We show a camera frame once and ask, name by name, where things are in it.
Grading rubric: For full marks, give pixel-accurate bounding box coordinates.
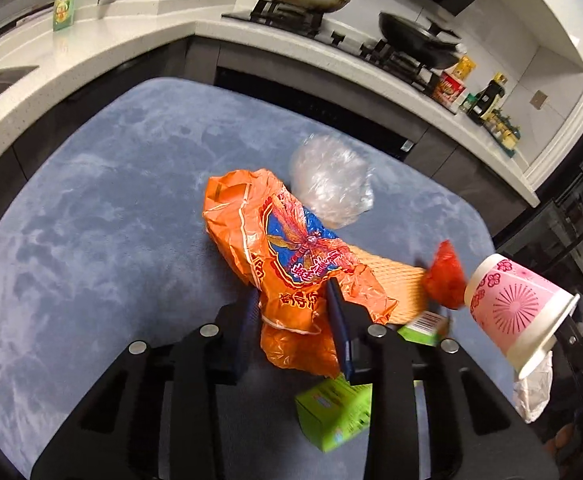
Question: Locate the white tissue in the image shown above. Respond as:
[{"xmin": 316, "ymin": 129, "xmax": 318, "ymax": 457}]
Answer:
[{"xmin": 514, "ymin": 351, "xmax": 554, "ymax": 424}]

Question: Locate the orange foam fruit net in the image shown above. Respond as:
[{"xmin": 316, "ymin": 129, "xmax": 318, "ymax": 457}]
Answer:
[{"xmin": 349, "ymin": 245, "xmax": 428, "ymax": 325}]

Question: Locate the orange snack bag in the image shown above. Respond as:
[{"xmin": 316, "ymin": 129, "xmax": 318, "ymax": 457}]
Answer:
[{"xmin": 203, "ymin": 169, "xmax": 398, "ymax": 378}]

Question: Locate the red plastic wrapper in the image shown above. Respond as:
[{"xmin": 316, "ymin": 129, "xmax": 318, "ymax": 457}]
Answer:
[{"xmin": 421, "ymin": 240, "xmax": 467, "ymax": 310}]

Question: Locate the green cardboard box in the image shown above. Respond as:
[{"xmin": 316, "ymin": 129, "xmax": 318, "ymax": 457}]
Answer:
[{"xmin": 295, "ymin": 311, "xmax": 450, "ymax": 453}]

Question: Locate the clear plastic bag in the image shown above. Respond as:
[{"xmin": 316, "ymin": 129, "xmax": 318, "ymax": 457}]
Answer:
[{"xmin": 290, "ymin": 134, "xmax": 374, "ymax": 230}]

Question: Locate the built-in black oven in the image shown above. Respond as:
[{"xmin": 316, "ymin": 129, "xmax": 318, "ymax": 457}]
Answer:
[{"xmin": 214, "ymin": 67, "xmax": 415, "ymax": 162}]

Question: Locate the red instant noodle cup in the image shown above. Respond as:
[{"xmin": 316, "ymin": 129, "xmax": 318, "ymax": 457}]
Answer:
[{"xmin": 431, "ymin": 72, "xmax": 466, "ymax": 110}]

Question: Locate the black gas stove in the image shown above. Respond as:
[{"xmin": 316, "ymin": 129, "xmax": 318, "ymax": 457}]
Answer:
[{"xmin": 222, "ymin": 0, "xmax": 439, "ymax": 96}]

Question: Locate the dark soy sauce bottle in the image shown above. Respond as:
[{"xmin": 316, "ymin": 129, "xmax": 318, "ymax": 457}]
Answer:
[{"xmin": 467, "ymin": 73, "xmax": 507, "ymax": 125}]

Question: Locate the black wok with lid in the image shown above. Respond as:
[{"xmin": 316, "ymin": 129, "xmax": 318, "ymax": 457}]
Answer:
[{"xmin": 378, "ymin": 12, "xmax": 465, "ymax": 70}]

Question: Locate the green dish soap bottle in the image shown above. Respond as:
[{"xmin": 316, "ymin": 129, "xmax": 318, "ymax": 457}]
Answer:
[{"xmin": 53, "ymin": 0, "xmax": 75, "ymax": 32}]

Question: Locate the wall power socket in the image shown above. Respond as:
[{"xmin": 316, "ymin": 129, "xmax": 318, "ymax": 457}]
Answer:
[{"xmin": 530, "ymin": 90, "xmax": 547, "ymax": 110}]

